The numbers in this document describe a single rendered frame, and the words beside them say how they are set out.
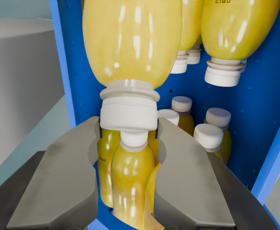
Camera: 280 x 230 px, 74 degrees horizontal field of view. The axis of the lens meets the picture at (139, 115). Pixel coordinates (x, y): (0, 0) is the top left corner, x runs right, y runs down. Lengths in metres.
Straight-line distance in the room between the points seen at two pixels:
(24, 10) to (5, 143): 1.05
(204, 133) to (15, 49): 0.51
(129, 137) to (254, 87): 0.21
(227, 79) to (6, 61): 0.49
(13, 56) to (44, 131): 1.21
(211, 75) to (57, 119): 1.49
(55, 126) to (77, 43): 1.43
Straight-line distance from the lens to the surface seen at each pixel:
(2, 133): 0.58
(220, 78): 0.23
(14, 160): 2.08
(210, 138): 0.26
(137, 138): 0.25
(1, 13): 1.56
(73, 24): 0.27
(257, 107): 0.33
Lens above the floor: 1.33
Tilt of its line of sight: 62 degrees down
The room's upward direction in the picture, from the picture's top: 176 degrees clockwise
